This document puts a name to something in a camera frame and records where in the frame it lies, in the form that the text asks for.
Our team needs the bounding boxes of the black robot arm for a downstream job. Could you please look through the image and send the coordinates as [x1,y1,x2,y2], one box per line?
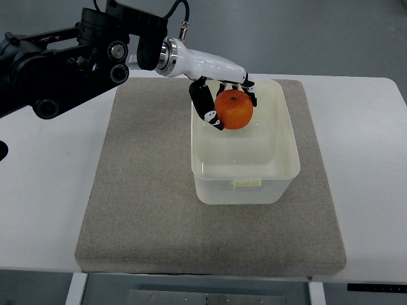
[1,1,257,130]

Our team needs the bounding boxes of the black table control panel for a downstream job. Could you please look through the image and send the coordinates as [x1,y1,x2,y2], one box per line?
[347,283,407,294]

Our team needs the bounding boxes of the white table leg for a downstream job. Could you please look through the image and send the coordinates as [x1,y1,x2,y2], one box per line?
[65,273,88,305]
[308,281,326,305]

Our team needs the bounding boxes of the white plastic box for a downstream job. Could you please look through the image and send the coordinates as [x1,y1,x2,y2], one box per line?
[191,79,300,205]

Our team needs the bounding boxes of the grey felt mat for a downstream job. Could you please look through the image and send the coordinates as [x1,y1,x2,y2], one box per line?
[75,78,346,277]

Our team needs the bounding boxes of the white table left leg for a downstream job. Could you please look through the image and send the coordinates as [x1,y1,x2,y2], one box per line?
[65,273,88,305]

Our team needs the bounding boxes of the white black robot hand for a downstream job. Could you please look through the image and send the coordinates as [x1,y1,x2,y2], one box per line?
[155,38,258,130]

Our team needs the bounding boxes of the black object at left edge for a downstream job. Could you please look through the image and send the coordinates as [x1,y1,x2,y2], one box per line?
[0,140,9,161]

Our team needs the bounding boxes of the orange fruit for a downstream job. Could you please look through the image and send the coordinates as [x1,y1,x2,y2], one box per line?
[214,90,254,130]

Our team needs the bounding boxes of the white table right leg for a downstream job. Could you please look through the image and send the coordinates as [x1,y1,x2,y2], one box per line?
[308,281,326,305]

